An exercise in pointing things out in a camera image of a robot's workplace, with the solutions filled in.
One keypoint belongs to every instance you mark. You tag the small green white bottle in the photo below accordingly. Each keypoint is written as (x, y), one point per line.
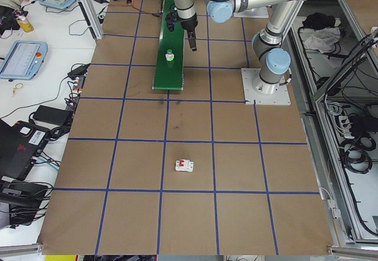
(169, 55)

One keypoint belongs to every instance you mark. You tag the green belt conveyor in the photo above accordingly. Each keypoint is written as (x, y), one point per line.
(169, 75)

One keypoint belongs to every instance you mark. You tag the small black power adapter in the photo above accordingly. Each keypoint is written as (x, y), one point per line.
(78, 69)

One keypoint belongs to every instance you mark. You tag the white red circuit breaker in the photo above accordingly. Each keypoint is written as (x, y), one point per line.
(184, 166)

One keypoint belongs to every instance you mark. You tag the white cloth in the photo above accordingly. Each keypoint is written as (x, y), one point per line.
(322, 41)

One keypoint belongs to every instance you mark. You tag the large black power brick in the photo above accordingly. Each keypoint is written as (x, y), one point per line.
(50, 114)

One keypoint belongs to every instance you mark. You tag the yellow drink can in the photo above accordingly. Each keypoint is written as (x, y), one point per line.
(26, 26)

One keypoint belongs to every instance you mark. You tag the white power strip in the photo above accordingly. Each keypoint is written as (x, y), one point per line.
(342, 125)

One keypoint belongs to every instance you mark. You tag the yellow rubber band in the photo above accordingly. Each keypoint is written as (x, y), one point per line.
(18, 88)

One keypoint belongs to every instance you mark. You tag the black electronics box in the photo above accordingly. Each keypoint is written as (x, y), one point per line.
(7, 24)

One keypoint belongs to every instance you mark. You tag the black computer with red logo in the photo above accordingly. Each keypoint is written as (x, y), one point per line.
(17, 148)

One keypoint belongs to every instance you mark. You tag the black docking box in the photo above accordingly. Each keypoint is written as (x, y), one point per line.
(20, 196)

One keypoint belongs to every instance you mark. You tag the aluminium corner bar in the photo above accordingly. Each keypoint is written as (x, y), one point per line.
(354, 250)
(20, 249)

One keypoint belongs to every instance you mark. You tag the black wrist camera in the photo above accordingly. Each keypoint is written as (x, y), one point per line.
(171, 19)

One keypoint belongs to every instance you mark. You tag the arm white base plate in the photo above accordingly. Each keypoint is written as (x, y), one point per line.
(251, 13)
(280, 97)

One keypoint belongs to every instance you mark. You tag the aluminium profile post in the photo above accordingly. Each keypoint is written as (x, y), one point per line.
(85, 7)

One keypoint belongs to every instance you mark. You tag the v-shaped metal bar frame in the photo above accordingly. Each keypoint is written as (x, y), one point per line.
(322, 166)

